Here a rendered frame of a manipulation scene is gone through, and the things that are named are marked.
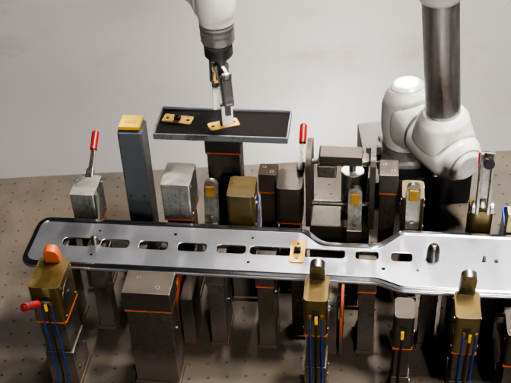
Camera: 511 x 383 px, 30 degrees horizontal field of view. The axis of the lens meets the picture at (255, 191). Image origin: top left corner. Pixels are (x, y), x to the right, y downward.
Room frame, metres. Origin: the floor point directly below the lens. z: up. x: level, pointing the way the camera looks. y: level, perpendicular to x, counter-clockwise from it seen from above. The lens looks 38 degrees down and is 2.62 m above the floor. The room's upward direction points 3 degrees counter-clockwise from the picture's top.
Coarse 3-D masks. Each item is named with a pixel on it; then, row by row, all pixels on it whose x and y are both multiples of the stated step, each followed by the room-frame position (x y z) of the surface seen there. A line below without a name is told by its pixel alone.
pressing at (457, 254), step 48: (48, 240) 1.92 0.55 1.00; (144, 240) 1.90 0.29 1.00; (192, 240) 1.89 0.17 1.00; (240, 240) 1.88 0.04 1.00; (288, 240) 1.87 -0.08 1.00; (384, 240) 1.85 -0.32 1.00; (432, 240) 1.84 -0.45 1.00; (480, 240) 1.83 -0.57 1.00; (432, 288) 1.67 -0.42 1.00; (480, 288) 1.66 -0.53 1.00
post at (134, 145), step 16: (144, 128) 2.23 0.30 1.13; (128, 144) 2.19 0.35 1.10; (144, 144) 2.21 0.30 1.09; (128, 160) 2.19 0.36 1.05; (144, 160) 2.19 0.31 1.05; (128, 176) 2.19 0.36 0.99; (144, 176) 2.19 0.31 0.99; (128, 192) 2.19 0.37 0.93; (144, 192) 2.19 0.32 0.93; (144, 208) 2.19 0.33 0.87
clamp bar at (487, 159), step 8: (488, 152) 1.92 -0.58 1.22; (480, 160) 1.92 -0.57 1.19; (488, 160) 1.88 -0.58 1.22; (480, 168) 1.90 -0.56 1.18; (488, 168) 1.88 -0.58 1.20; (480, 176) 1.90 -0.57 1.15; (488, 176) 1.90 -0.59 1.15; (480, 184) 1.89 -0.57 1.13; (488, 184) 1.90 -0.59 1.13; (480, 192) 1.89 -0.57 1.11; (488, 192) 1.89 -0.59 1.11; (488, 200) 1.88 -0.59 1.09; (488, 208) 1.88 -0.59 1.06
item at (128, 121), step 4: (124, 116) 2.25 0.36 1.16; (128, 116) 2.25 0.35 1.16; (132, 116) 2.24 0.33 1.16; (136, 116) 2.24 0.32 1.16; (140, 116) 2.24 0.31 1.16; (124, 120) 2.23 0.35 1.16; (128, 120) 2.23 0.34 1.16; (132, 120) 2.22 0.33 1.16; (136, 120) 2.22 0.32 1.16; (140, 120) 2.22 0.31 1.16; (120, 124) 2.21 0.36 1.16; (124, 124) 2.21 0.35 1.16; (128, 124) 2.21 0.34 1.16; (132, 124) 2.21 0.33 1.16; (136, 124) 2.20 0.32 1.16; (140, 124) 2.21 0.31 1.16; (120, 128) 2.20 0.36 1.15; (124, 128) 2.20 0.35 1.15; (128, 128) 2.19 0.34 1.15; (132, 128) 2.19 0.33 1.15; (136, 128) 2.19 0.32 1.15
